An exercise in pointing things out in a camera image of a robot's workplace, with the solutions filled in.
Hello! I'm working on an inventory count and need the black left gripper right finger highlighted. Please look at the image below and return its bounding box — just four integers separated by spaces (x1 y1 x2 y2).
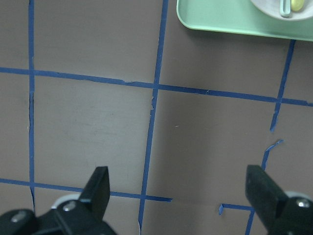
245 164 313 235

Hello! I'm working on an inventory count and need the white round plate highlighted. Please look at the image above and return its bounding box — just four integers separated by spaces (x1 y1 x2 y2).
251 0 313 21

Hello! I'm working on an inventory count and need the light green plastic spoon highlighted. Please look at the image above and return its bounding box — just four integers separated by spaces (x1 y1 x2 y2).
279 0 291 18

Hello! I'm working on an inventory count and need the light green plastic tray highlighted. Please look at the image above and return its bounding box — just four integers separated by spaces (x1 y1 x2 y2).
176 0 313 41

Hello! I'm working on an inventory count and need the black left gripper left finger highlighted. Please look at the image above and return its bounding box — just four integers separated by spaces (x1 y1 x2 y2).
53 166 111 235

